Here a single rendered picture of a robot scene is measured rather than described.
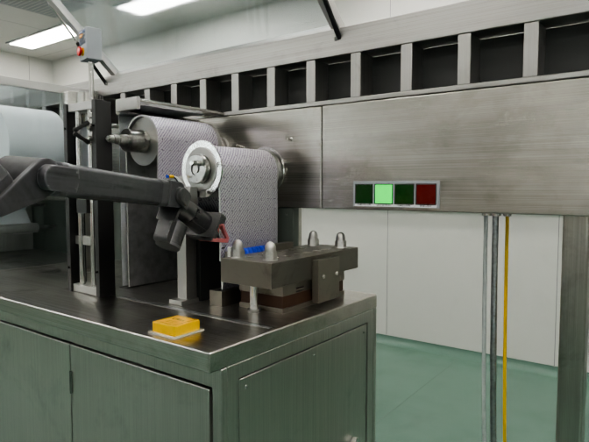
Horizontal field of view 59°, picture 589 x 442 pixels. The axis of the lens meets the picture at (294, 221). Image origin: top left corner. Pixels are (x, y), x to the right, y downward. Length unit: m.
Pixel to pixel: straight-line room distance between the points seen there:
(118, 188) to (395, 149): 0.74
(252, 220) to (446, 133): 0.55
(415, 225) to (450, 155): 2.60
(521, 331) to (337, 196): 2.51
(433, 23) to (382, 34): 0.14
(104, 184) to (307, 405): 0.69
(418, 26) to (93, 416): 1.26
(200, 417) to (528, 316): 2.95
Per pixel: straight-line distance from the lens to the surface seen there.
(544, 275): 3.72
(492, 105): 1.35
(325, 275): 1.35
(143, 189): 1.09
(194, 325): 1.14
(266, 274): 1.21
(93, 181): 0.97
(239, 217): 1.40
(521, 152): 1.32
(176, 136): 1.57
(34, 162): 0.86
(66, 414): 1.53
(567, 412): 1.57
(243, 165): 1.41
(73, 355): 1.44
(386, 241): 4.06
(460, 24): 1.42
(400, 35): 1.48
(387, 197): 1.42
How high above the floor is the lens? 1.21
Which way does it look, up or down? 4 degrees down
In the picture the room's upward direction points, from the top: straight up
